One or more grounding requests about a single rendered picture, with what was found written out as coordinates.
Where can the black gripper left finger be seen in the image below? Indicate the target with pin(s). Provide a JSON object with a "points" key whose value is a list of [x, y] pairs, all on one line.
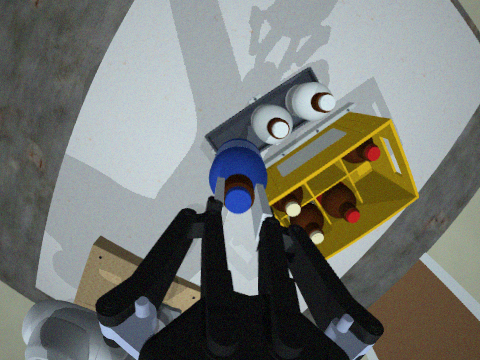
{"points": [[127, 313]]}

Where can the brown bottle with red cap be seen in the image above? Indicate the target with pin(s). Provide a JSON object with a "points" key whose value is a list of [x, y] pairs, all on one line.
{"points": [[367, 151], [340, 202]]}

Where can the white bottle with brown neck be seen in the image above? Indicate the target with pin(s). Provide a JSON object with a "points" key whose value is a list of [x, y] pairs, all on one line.
{"points": [[308, 100]]}

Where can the blue bottle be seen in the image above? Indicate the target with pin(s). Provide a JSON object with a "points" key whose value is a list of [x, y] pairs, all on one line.
{"points": [[240, 163]]}

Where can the dark brown bottle with cream cap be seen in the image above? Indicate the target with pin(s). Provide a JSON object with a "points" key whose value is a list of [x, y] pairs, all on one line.
{"points": [[290, 203], [311, 220]]}

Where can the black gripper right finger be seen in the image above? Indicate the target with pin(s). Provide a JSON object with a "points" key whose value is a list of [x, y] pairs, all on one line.
{"points": [[332, 307]]}

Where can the grey bottle with dark brown neck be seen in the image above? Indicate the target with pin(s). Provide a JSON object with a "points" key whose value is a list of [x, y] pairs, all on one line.
{"points": [[271, 123]]}

